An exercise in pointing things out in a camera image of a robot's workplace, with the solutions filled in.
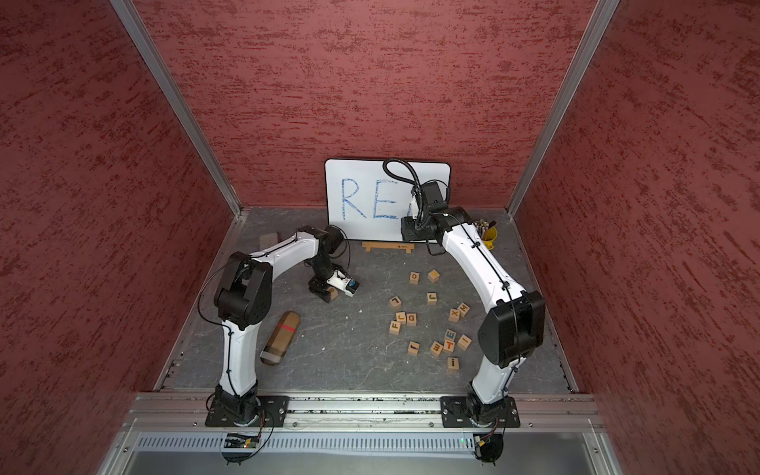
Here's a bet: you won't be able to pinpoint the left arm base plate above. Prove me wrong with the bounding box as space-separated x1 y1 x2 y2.
205 393 290 429

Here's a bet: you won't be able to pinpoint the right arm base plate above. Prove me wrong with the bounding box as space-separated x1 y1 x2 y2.
439 396 521 429

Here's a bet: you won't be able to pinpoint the wooden block letter i front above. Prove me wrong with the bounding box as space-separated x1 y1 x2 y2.
446 356 460 372

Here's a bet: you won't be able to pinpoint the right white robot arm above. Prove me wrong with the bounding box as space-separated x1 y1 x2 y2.
401 208 545 426

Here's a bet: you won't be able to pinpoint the wooden block of t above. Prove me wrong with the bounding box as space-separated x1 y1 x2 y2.
457 334 472 352
429 342 443 357

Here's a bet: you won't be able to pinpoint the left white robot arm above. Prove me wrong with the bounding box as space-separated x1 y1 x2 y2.
205 226 359 428

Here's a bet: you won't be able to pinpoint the wooden block letter M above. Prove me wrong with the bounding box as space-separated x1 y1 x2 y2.
457 303 470 318

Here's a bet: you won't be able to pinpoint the aluminium front rail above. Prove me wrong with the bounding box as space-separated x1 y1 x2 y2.
121 392 607 433

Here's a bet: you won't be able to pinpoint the pens in cup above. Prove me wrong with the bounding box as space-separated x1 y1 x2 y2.
474 219 497 235

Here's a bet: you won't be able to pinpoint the brown plaid pencil case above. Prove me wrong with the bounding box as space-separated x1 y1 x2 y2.
259 311 301 366

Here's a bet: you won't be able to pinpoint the wooden board stand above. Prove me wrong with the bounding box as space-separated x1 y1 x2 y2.
361 241 416 255

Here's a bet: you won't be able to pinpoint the wooden block plain top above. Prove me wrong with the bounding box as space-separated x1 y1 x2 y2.
427 269 441 283

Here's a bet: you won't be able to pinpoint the wooden block right of T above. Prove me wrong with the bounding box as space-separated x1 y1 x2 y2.
457 334 472 352

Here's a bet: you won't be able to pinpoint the white dry-erase board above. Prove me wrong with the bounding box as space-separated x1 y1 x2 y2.
325 158 417 241

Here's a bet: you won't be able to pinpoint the yellow pen cup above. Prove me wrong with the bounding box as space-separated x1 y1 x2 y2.
481 227 498 251

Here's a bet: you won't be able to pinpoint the wooden block left of T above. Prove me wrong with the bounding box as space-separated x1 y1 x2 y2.
429 342 443 357

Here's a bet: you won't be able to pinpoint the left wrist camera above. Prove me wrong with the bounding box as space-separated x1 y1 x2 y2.
328 269 359 297

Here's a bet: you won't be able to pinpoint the grey rectangular eraser block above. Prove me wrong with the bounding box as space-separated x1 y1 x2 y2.
258 232 280 251

